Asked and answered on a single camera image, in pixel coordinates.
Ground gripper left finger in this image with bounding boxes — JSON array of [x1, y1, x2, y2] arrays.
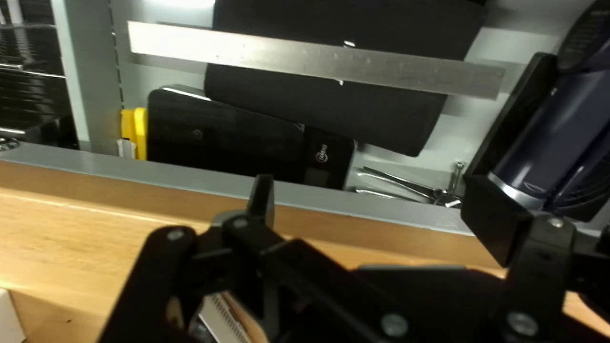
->
[[98, 174, 386, 343]]

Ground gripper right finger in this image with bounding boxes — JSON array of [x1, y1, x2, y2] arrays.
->
[[496, 214, 610, 343]]

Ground white ribbed packet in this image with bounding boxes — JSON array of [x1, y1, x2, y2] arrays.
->
[[197, 293, 254, 343]]

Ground black appliance holder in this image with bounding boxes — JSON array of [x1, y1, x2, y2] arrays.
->
[[459, 52, 559, 268]]

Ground black box with round logo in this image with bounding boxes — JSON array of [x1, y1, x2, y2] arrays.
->
[[146, 86, 356, 190]]

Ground dark blue cylindrical appliance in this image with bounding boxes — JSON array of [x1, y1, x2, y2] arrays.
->
[[487, 0, 610, 222]]

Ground metal tongs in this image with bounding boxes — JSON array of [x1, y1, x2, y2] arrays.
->
[[354, 161, 466, 208]]

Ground yellow plastic container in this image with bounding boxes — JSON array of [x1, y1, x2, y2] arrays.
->
[[120, 107, 148, 161]]

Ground black fabric bag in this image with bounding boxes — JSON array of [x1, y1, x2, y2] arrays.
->
[[204, 0, 488, 158]]

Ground silver metal bar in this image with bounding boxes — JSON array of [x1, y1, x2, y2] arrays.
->
[[127, 21, 506, 100]]

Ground white box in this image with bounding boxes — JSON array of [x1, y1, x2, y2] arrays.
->
[[0, 288, 26, 343]]

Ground grey shelf frame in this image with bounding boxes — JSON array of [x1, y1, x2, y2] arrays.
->
[[0, 0, 610, 237]]

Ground black wire rack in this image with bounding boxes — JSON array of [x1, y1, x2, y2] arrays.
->
[[0, 0, 80, 151]]

